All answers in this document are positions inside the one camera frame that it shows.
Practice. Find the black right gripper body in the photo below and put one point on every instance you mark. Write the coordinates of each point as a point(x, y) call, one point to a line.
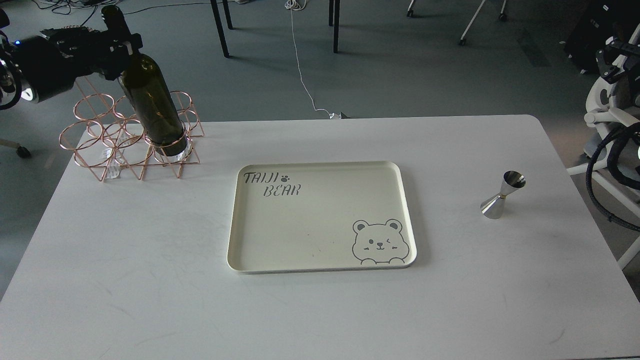
point(629, 85)

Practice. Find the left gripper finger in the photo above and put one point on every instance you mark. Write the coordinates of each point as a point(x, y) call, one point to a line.
point(113, 66)
point(112, 42)

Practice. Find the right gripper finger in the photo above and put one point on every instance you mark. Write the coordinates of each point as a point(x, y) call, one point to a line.
point(606, 56)

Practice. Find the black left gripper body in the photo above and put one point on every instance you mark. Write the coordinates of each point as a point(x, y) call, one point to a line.
point(48, 64)

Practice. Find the dark green wine bottle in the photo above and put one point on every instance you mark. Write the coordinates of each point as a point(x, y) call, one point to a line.
point(143, 84)

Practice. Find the steel double jigger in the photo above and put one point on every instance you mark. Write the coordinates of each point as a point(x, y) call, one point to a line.
point(494, 207)

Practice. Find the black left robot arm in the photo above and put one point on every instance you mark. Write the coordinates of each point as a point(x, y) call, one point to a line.
point(10, 87)

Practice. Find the black table legs left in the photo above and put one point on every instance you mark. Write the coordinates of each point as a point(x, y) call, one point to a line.
point(219, 23)

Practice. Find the black table legs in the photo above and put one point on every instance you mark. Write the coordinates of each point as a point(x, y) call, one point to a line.
point(219, 23)
point(334, 11)

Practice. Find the rolling chair base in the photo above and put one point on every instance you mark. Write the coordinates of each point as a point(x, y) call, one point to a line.
point(502, 17)

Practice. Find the black table legs right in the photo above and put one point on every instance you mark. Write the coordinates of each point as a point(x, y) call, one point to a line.
point(334, 11)

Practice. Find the cream bear serving tray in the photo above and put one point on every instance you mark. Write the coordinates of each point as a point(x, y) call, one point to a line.
point(320, 216)

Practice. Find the copper wire wine rack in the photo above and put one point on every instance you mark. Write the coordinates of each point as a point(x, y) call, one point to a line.
point(107, 137)

